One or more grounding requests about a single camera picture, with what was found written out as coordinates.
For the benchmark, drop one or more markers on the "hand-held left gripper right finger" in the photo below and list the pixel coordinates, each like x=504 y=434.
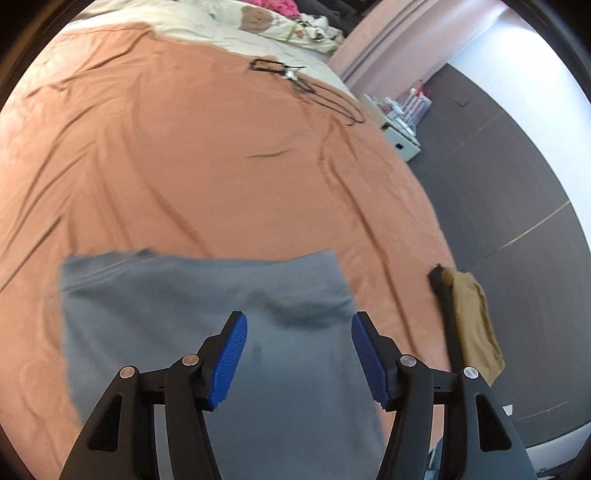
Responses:
x=369 y=360

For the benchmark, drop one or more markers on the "panda print cloth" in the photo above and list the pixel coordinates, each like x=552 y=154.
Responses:
x=318 y=32

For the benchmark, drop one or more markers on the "white nightstand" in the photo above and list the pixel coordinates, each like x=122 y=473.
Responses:
x=401 y=141

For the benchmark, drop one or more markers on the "pink curtain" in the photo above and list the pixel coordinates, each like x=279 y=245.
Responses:
x=392 y=41

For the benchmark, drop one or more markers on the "grey pillow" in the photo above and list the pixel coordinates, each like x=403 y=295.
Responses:
x=323 y=4

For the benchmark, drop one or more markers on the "pink plush toy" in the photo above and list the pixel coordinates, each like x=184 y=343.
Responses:
x=281 y=5

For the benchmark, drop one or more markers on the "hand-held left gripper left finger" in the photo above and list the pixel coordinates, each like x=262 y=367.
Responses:
x=228 y=360

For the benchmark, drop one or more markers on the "grey t-shirt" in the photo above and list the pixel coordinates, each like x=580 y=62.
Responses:
x=286 y=295

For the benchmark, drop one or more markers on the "orange blanket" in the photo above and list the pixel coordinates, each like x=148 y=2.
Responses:
x=184 y=161

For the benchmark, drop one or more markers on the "brown folded garment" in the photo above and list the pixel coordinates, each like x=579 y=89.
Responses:
x=473 y=323

